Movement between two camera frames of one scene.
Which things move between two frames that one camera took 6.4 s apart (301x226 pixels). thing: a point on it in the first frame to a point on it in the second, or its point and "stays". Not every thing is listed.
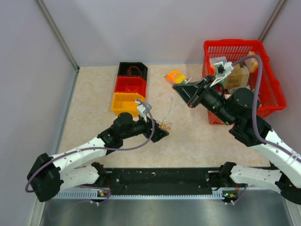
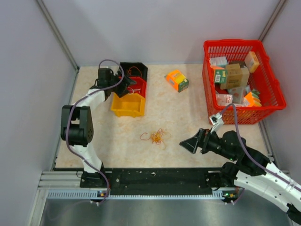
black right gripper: (190, 93) to (203, 135)
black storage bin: (132, 69) stays
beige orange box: (252, 63) stays
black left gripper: (158, 133) to (122, 90)
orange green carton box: (175, 76) stays
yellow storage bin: (124, 102) stays
